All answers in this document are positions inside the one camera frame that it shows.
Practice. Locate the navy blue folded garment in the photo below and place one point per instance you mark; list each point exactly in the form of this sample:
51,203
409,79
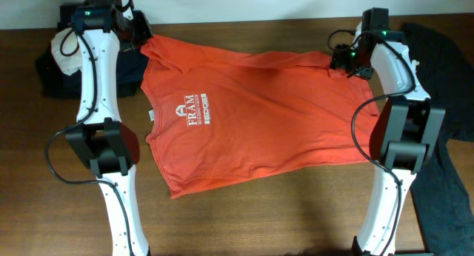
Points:
130,69

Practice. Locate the orange red printed t-shirt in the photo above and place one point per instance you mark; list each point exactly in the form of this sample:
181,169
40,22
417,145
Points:
224,117

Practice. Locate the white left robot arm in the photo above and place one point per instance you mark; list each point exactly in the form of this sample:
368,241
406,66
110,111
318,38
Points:
109,149

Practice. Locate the black garment with white print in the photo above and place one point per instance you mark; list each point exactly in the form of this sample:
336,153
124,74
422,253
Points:
446,75

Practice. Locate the white crumpled garment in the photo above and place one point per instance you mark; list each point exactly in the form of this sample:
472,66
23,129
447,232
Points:
66,51

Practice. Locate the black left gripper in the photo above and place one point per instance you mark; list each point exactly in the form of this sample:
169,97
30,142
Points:
146,33

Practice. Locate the dark grey garment lower right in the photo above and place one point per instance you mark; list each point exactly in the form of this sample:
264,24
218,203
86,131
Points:
442,204

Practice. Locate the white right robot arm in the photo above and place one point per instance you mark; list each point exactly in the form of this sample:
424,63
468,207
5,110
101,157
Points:
405,134

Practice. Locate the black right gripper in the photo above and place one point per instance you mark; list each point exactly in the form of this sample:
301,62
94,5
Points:
341,58

